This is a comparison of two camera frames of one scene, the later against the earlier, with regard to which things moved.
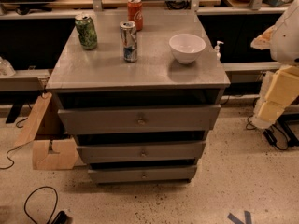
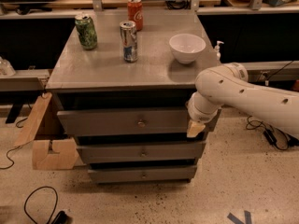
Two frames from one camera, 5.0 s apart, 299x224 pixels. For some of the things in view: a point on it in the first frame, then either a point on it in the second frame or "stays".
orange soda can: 135,12 stays
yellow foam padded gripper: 286,41 -> 199,115
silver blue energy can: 128,31 stays
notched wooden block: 65,158 stays
